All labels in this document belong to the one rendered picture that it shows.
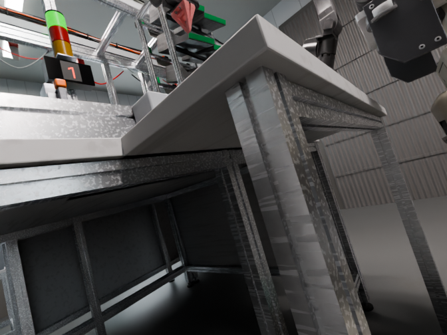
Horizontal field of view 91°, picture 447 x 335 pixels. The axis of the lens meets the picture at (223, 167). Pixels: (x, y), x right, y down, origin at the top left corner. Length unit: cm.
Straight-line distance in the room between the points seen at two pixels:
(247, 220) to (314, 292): 35
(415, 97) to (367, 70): 59
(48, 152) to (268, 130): 27
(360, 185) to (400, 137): 72
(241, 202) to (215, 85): 37
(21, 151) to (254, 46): 28
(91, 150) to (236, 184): 33
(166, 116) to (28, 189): 18
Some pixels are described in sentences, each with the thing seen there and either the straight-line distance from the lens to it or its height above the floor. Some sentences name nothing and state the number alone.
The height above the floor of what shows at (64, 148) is 85.
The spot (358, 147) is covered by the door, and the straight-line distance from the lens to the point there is 328.
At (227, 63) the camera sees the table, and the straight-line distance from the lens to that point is 21.
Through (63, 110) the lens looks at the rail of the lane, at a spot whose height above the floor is 94.
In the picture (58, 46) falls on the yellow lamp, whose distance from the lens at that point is 90.
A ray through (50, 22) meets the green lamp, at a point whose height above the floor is 137.
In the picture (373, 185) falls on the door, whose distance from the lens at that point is 331.
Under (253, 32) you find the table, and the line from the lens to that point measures 20.
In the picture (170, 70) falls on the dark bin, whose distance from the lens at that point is 113.
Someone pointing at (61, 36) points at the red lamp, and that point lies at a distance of 92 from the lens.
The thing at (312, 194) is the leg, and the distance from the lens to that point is 21.
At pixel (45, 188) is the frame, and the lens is 35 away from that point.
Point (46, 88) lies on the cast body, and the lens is 67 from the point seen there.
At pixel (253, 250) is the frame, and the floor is 58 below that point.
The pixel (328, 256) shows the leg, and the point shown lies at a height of 66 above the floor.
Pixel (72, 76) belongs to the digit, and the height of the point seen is 119.
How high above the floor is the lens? 74
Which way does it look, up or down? 5 degrees up
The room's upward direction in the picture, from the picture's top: 16 degrees counter-clockwise
